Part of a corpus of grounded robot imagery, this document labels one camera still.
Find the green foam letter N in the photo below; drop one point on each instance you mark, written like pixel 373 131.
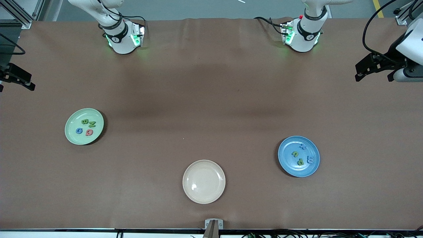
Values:
pixel 92 124
pixel 295 154

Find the blue foam letter m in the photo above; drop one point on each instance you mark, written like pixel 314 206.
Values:
pixel 310 160

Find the light green plate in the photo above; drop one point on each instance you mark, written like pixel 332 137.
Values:
pixel 74 120

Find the brown table cover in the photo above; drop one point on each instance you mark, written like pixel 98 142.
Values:
pixel 211 82

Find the grey metal camera bracket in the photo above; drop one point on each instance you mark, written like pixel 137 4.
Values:
pixel 213 231

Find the aluminium frame profile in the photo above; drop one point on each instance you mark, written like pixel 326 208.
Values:
pixel 401 20
pixel 19 15

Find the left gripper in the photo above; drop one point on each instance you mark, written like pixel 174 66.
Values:
pixel 392 52

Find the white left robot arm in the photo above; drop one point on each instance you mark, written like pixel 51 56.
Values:
pixel 302 41

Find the beige plate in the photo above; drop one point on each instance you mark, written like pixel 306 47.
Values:
pixel 204 181

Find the red foam letter Q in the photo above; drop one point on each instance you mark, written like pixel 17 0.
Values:
pixel 87 132

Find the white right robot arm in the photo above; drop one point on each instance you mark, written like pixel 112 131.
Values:
pixel 120 43

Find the blue plate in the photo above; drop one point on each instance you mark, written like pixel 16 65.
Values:
pixel 290 165

